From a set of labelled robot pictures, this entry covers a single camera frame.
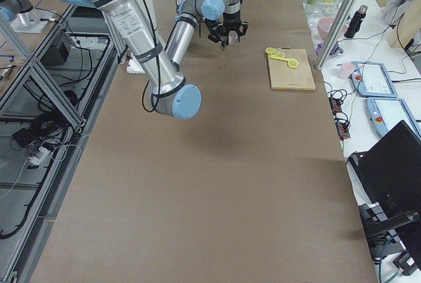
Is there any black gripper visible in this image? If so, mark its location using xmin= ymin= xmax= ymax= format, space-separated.
xmin=223 ymin=13 xmax=248 ymax=37
xmin=205 ymin=19 xmax=229 ymax=48

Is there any steel jigger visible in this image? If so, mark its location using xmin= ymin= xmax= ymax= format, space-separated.
xmin=220 ymin=37 xmax=229 ymax=51

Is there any clear glass measuring cup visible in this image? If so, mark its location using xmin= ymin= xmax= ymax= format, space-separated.
xmin=228 ymin=31 xmax=239 ymax=44

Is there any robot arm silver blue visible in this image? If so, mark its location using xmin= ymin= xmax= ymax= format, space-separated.
xmin=165 ymin=0 xmax=231 ymax=72
xmin=61 ymin=0 xmax=247 ymax=119

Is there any pink plastic cup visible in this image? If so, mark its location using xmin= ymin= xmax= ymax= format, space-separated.
xmin=337 ymin=63 xmax=355 ymax=80

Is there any lemon slice on knife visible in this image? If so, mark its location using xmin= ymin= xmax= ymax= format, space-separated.
xmin=287 ymin=61 xmax=299 ymax=68

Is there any wooden cutting board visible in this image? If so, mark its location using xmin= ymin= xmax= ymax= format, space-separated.
xmin=266 ymin=48 xmax=316 ymax=91

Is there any pink bowl with ice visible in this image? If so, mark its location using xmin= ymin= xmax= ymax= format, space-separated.
xmin=317 ymin=17 xmax=348 ymax=41

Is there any purple cloth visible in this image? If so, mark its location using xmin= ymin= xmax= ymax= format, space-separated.
xmin=316 ymin=41 xmax=344 ymax=57

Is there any black water bottle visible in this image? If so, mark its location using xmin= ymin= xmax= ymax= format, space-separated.
xmin=344 ymin=5 xmax=368 ymax=39

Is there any upper blue teach pendant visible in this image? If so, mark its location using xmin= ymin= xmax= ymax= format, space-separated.
xmin=350 ymin=61 xmax=398 ymax=98

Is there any black monitor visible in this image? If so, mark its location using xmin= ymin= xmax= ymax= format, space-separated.
xmin=348 ymin=120 xmax=420 ymax=262

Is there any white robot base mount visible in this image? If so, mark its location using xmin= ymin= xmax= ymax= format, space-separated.
xmin=126 ymin=58 xmax=145 ymax=74

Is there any aluminium frame post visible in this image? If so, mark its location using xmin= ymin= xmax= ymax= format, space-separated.
xmin=315 ymin=0 xmax=356 ymax=70

